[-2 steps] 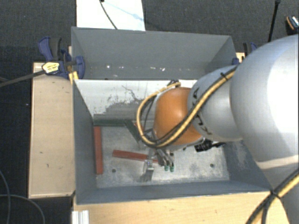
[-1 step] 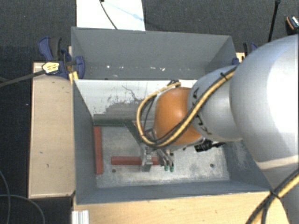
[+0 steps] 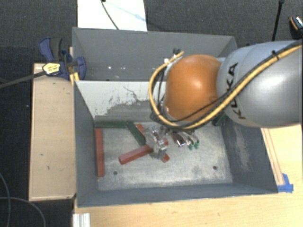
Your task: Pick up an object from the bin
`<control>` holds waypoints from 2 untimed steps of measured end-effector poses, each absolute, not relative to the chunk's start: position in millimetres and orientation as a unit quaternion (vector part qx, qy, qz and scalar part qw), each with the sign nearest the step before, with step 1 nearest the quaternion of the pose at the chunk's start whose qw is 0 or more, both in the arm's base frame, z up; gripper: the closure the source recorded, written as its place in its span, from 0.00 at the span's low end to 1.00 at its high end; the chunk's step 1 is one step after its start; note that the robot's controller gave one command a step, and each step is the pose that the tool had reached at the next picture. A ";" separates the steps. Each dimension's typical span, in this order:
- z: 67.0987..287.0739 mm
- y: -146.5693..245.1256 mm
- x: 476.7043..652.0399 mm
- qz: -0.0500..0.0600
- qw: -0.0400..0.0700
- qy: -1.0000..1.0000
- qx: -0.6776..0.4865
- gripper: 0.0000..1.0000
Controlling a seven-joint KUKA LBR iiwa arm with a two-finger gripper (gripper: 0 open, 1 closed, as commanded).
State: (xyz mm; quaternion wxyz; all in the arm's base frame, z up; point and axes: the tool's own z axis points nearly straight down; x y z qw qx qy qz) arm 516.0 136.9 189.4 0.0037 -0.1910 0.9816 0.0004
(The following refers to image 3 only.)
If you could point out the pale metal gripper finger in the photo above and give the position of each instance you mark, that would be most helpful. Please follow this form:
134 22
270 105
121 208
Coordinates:
151 136
161 150

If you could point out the red-brown flat block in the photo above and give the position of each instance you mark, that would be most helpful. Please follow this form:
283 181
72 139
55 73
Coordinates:
100 152
140 128
132 155

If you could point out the dark green flat block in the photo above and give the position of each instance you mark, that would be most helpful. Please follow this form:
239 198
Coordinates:
137 133
219 120

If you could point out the grey metal bin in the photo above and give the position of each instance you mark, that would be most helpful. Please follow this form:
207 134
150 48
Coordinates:
165 174

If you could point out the pale wood board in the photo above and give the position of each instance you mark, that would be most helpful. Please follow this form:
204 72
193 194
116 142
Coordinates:
52 138

